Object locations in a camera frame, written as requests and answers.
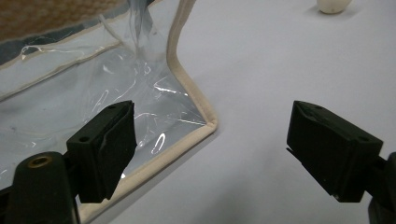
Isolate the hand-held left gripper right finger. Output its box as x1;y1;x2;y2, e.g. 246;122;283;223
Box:
286;100;384;203

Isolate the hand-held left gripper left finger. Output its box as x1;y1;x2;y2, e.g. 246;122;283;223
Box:
65;100;138;204

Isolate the clear plastic bag beige trim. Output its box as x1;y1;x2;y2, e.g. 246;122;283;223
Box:
0;0;219;224

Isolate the small cream round object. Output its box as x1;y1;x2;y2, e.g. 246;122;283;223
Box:
316;0;353;15

